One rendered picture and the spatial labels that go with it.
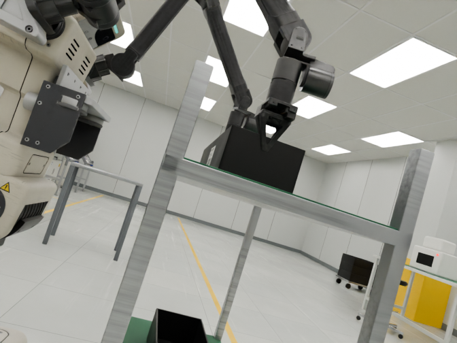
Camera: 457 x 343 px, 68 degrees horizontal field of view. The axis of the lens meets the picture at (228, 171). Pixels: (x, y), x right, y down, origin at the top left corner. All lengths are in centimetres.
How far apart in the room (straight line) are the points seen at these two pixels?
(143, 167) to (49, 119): 921
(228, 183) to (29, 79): 63
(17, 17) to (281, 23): 55
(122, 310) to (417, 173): 54
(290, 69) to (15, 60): 67
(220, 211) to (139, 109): 383
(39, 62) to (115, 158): 921
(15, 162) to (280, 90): 64
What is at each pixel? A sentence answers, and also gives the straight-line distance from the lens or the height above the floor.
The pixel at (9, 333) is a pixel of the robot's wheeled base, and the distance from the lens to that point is 141.
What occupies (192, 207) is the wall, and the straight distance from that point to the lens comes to 1015.
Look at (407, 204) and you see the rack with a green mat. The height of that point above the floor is 100.
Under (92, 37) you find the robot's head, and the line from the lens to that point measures 111.
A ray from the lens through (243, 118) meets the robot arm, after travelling 130.
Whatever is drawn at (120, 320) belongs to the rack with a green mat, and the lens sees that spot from 56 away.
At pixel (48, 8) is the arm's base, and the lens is 86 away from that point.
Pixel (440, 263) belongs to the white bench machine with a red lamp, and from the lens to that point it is 504.
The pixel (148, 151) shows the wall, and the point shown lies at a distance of 1010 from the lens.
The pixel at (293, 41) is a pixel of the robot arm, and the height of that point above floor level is 127.
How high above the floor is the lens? 91
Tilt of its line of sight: 5 degrees up
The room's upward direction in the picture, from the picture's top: 18 degrees clockwise
